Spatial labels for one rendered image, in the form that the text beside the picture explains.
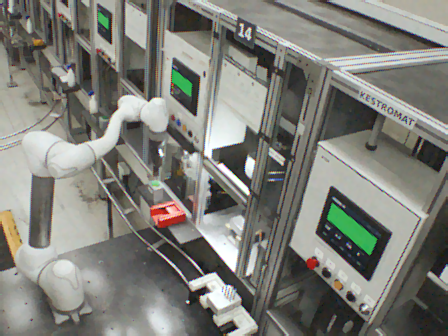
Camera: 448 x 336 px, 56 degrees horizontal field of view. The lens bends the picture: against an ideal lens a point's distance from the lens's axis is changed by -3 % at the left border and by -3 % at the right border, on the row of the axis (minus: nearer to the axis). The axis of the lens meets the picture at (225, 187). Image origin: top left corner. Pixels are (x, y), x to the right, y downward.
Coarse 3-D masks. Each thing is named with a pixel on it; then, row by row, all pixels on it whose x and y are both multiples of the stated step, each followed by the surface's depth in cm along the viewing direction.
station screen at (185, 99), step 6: (174, 66) 205; (180, 72) 201; (186, 78) 198; (192, 78) 193; (174, 84) 209; (192, 84) 194; (174, 90) 210; (180, 90) 205; (174, 96) 212; (180, 96) 207; (186, 96) 202; (180, 102) 208; (186, 102) 203
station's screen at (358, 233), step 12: (336, 204) 136; (336, 216) 137; (348, 216) 133; (324, 228) 143; (336, 228) 138; (348, 228) 134; (360, 228) 130; (372, 228) 126; (336, 240) 140; (348, 240) 135; (360, 240) 131; (372, 240) 127; (348, 252) 136; (360, 252) 132; (372, 252) 128; (360, 264) 133
